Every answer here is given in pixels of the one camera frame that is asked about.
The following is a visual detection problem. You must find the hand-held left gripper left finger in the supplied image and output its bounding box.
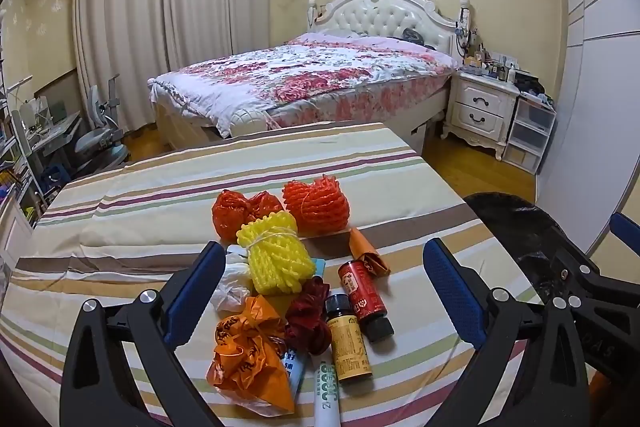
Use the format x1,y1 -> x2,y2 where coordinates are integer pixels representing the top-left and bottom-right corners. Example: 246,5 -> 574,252
59,241 -> 227,427

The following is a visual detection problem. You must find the orange cloth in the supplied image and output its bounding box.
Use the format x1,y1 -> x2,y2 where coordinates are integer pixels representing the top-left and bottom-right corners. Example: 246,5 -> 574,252
587,372 -> 616,427

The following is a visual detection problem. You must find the red bottle with black cap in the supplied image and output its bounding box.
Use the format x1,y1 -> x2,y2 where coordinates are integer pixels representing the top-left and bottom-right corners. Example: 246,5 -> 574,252
337,259 -> 396,342

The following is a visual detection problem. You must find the white cardboard box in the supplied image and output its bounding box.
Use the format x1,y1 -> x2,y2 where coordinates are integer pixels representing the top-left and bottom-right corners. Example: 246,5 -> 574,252
407,119 -> 441,158

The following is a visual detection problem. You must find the light blue printed packet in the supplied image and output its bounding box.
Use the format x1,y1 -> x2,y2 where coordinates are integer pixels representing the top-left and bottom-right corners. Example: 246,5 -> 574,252
282,347 -> 308,395

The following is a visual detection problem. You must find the orange paper packet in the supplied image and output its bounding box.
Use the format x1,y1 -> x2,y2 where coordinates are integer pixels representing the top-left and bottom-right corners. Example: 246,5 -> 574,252
348,227 -> 392,278

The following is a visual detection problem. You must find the yellow foam net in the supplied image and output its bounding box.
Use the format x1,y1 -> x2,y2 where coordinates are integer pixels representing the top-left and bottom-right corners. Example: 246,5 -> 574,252
236,211 -> 303,295

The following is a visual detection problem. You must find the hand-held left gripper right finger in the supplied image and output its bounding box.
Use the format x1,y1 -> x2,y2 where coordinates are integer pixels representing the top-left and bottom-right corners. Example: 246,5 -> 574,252
422,238 -> 596,427

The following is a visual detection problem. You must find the clear plastic drawer unit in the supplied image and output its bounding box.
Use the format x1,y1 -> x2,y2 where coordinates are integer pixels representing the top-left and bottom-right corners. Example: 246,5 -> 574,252
502,97 -> 557,175

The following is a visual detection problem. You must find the orange printed plastic bag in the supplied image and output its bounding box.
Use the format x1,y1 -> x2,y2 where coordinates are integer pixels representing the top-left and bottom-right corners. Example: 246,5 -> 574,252
206,294 -> 297,412

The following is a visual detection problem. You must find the white tufted bed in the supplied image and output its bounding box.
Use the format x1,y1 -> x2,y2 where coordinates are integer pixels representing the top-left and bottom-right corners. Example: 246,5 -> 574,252
147,0 -> 473,142

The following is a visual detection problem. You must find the trash bin with black bag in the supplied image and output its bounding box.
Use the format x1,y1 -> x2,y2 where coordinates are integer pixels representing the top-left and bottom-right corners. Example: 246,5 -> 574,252
462,192 -> 613,308

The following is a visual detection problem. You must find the orange-red plastic bag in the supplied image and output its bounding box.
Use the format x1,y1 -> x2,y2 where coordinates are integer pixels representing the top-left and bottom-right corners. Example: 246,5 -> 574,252
211,189 -> 285,242

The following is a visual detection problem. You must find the white nightstand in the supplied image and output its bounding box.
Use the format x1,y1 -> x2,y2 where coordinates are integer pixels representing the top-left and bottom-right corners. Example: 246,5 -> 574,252
442,69 -> 521,160

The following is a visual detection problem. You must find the white and green tube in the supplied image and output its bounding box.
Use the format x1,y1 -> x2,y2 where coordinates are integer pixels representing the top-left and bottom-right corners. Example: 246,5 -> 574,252
312,354 -> 342,427

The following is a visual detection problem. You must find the grey desk chair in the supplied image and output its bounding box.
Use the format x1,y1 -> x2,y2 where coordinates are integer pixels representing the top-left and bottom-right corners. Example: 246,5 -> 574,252
75,74 -> 128,168

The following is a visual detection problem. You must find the striped tablecloth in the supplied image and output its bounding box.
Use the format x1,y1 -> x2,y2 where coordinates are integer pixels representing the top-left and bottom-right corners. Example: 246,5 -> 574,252
0,122 -> 556,427

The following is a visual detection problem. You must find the grey desk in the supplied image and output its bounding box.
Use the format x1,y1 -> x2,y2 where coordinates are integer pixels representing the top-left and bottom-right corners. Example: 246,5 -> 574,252
20,112 -> 83,158

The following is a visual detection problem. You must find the floral blanket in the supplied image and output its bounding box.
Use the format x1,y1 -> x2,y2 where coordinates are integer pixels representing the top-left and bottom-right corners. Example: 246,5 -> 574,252
148,32 -> 458,138

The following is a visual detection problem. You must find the black bag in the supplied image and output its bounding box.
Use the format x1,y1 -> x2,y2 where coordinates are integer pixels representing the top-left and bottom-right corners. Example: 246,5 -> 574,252
515,74 -> 551,100

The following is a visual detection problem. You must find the yellow label brown bottle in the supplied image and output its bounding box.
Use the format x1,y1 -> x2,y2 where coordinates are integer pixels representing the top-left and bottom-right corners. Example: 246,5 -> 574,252
325,293 -> 373,383

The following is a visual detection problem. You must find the group of small bottles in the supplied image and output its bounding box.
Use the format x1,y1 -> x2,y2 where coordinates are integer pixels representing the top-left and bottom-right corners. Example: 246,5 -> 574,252
462,32 -> 518,80

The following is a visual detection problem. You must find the white bookshelf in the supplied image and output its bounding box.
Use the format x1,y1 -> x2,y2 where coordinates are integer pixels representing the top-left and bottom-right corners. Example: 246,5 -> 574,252
0,7 -> 46,228

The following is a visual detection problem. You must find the white plastic bag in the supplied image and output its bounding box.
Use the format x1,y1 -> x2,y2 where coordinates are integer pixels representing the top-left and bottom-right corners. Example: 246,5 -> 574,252
210,244 -> 253,314

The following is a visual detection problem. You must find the white sliding wardrobe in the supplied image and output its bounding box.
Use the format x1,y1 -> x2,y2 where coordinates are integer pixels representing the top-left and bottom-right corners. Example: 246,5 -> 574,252
540,0 -> 640,258

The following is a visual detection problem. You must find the red-orange foam net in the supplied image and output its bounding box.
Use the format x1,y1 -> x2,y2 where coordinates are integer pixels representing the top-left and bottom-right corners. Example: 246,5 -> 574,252
281,174 -> 351,238

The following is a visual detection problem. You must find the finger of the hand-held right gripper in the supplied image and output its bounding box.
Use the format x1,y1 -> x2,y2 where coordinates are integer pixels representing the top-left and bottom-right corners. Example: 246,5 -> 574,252
550,249 -> 603,308
609,212 -> 640,256

